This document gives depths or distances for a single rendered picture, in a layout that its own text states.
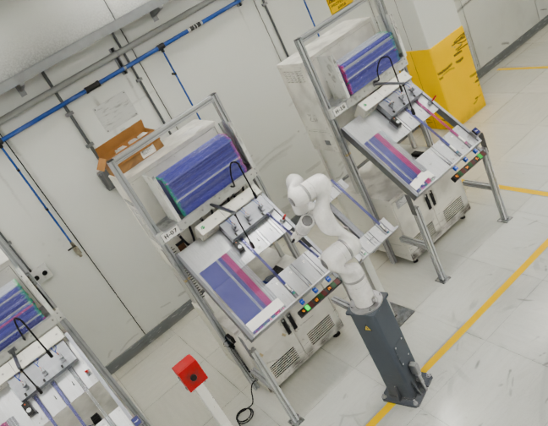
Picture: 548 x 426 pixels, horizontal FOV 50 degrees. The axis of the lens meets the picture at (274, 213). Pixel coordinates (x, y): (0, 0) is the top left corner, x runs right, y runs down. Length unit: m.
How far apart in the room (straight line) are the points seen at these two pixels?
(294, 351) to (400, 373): 0.86
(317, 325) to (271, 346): 0.38
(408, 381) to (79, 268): 2.77
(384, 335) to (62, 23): 3.23
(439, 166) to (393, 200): 0.41
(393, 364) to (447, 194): 1.68
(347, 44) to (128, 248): 2.43
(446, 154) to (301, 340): 1.62
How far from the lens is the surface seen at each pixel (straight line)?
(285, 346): 3.98
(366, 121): 4.21
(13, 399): 3.52
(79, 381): 3.44
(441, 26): 6.16
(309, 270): 3.59
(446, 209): 4.68
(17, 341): 3.44
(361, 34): 4.41
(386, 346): 3.34
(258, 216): 3.66
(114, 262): 5.06
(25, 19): 4.78
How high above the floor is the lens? 2.68
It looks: 25 degrees down
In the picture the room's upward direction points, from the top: 28 degrees counter-clockwise
